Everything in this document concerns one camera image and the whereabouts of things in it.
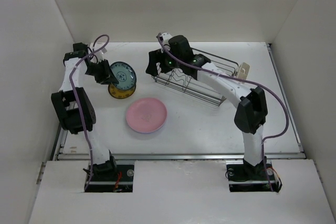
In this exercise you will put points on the pink plate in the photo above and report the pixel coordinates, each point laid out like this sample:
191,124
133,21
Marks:
146,115

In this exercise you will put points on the white front cover board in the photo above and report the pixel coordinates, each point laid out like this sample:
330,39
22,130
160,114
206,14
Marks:
181,192

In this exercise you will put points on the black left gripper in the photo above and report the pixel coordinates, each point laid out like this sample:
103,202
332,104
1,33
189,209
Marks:
107,77

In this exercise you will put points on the aluminium table edge rail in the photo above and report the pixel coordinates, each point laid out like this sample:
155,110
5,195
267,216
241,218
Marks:
164,157

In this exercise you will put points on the beige cutlery holder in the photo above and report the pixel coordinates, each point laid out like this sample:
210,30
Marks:
242,71

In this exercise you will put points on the yellow patterned small plate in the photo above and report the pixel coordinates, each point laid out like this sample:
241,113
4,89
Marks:
120,94

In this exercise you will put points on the teal patterned small plate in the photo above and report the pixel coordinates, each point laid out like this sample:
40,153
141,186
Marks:
124,74

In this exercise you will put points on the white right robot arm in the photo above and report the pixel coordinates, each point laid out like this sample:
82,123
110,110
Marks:
250,104

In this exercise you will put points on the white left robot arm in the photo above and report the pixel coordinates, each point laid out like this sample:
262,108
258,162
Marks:
98,153

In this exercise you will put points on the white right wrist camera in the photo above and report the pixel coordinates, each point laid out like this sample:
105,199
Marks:
164,38

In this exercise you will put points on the grey wire dish rack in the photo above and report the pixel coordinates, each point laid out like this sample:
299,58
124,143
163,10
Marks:
183,83

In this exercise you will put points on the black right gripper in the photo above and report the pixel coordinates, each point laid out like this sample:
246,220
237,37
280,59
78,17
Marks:
154,57

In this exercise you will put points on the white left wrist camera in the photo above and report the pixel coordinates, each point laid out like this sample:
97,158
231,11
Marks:
99,56

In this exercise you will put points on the aluminium side rail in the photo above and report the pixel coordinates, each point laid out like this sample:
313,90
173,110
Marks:
71,104

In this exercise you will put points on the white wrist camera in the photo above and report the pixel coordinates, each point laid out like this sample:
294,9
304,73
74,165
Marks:
164,38
99,56

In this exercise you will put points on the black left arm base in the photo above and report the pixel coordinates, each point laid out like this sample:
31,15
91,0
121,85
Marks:
110,177

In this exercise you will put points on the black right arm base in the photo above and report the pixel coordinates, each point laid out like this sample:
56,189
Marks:
245,178

